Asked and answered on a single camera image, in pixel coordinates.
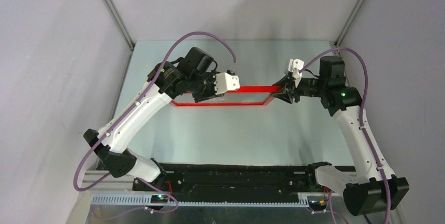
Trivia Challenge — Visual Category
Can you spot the orange wooden picture frame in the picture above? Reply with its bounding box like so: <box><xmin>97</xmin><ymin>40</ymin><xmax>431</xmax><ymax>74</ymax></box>
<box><xmin>170</xmin><ymin>85</ymin><xmax>281</xmax><ymax>107</ymax></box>

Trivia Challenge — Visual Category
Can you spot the aluminium corner post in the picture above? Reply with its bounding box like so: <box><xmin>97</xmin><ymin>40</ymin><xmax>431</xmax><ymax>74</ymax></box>
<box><xmin>334</xmin><ymin>0</ymin><xmax>367</xmax><ymax>46</ymax></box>
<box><xmin>102</xmin><ymin>0</ymin><xmax>135</xmax><ymax>51</ymax></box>

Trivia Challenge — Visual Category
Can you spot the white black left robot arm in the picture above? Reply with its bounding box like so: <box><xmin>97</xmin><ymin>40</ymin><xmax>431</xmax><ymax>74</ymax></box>
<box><xmin>83</xmin><ymin>47</ymin><xmax>218</xmax><ymax>191</ymax></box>

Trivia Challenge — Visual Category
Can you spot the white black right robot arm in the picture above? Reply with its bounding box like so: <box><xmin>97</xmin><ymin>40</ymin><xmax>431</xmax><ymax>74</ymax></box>
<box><xmin>272</xmin><ymin>56</ymin><xmax>409</xmax><ymax>216</ymax></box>

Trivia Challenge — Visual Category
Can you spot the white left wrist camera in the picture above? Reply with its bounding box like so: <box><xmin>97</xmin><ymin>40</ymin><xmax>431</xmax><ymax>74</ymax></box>
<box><xmin>215</xmin><ymin>72</ymin><xmax>240</xmax><ymax>95</ymax></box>

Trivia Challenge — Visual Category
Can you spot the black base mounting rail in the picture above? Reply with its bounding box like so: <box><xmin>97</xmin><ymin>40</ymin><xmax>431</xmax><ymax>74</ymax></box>
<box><xmin>154</xmin><ymin>163</ymin><xmax>327</xmax><ymax>203</ymax></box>

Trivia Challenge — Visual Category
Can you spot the grey slotted cable duct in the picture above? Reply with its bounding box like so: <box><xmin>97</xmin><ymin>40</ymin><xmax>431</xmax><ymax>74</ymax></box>
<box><xmin>91</xmin><ymin>194</ymin><xmax>309</xmax><ymax>208</ymax></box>

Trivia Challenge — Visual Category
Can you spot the aluminium corner post right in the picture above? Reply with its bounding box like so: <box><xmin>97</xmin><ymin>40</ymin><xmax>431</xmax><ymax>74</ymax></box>
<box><xmin>334</xmin><ymin>0</ymin><xmax>367</xmax><ymax>46</ymax></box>

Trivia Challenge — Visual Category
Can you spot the aluminium corner post left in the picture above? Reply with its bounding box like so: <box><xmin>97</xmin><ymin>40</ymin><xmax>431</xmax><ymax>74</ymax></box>
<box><xmin>102</xmin><ymin>0</ymin><xmax>135</xmax><ymax>51</ymax></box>

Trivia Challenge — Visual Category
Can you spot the clear acrylic sheet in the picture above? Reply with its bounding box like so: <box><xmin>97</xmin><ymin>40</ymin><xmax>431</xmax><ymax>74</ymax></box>
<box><xmin>174</xmin><ymin>93</ymin><xmax>269</xmax><ymax>104</ymax></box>

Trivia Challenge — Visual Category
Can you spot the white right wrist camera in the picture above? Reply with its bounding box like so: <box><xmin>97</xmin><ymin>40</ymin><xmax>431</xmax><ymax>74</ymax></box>
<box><xmin>287</xmin><ymin>59</ymin><xmax>304</xmax><ymax>88</ymax></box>

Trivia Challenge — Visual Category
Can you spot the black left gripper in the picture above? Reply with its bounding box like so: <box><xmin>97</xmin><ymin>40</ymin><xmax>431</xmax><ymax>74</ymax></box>
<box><xmin>188</xmin><ymin>69</ymin><xmax>224</xmax><ymax>103</ymax></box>

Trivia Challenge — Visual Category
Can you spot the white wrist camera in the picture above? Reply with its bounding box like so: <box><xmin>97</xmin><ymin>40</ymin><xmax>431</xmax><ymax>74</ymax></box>
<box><xmin>215</xmin><ymin>72</ymin><xmax>240</xmax><ymax>95</ymax></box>
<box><xmin>287</xmin><ymin>59</ymin><xmax>304</xmax><ymax>88</ymax></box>

